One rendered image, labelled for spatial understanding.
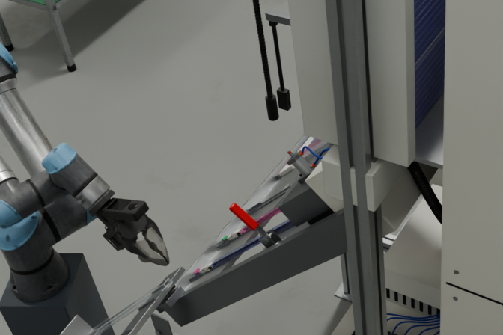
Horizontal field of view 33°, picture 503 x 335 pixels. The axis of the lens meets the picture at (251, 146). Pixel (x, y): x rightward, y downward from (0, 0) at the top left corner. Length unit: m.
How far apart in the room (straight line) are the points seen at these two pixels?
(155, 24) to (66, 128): 0.81
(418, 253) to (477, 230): 0.88
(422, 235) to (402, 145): 1.00
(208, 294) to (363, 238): 0.55
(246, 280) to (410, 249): 0.59
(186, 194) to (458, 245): 2.07
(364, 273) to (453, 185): 0.24
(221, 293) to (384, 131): 0.68
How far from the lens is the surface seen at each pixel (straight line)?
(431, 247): 2.06
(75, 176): 1.92
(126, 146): 3.46
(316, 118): 1.15
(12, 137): 2.19
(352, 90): 1.05
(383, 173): 1.17
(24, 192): 2.00
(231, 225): 2.01
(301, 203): 1.39
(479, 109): 1.04
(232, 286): 1.63
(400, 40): 1.01
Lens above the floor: 2.16
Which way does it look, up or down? 41 degrees down
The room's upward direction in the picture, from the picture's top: 10 degrees counter-clockwise
